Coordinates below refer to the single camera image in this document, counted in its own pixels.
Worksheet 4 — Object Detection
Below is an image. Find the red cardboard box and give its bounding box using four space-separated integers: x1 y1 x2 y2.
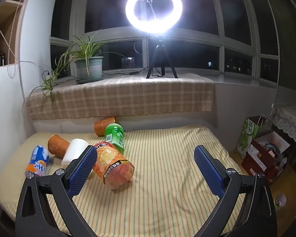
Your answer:
241 132 290 183

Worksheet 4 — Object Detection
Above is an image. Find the ring light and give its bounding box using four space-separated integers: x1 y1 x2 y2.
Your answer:
126 0 183 35

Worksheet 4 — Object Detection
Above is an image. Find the black power cable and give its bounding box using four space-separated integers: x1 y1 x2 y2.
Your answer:
54 66 150 87

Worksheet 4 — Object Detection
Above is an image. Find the green plant pot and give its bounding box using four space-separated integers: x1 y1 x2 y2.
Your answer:
75 56 104 85

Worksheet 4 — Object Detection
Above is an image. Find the black tripod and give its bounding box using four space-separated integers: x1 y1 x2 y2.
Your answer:
146 36 178 79

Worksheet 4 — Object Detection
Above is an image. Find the orange paper cup far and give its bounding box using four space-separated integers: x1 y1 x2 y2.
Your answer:
93 117 115 136

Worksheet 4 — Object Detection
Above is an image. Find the orange paper cup near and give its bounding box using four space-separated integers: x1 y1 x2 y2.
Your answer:
47 135 70 158

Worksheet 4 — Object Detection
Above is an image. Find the green tea cut bottle cup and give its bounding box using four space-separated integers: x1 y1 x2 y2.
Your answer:
104 123 125 155

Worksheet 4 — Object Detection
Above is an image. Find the orange label cut bottle cup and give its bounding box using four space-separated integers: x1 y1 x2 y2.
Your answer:
93 142 135 190

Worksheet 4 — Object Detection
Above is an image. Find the orange paper cup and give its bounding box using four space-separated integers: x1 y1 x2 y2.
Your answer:
47 135 70 158
93 117 115 136

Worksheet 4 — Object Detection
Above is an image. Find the spider plant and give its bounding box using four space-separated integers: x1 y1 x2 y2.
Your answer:
29 29 127 104

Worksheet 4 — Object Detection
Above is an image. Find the wooden shelf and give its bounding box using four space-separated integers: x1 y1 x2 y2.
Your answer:
0 0 35 70

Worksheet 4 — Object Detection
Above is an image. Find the small bottle on floor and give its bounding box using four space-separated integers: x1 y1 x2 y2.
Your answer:
274 193 287 211

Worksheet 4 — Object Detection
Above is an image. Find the green white paper bag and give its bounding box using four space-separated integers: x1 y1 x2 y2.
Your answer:
236 115 272 159

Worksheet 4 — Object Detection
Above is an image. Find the striped yellow bed sheet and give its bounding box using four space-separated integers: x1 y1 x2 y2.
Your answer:
0 125 243 236

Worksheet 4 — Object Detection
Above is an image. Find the white plastic cup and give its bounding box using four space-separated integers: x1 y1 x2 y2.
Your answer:
61 139 89 168

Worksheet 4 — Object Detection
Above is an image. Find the lace white cloth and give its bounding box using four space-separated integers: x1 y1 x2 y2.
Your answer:
273 105 296 142

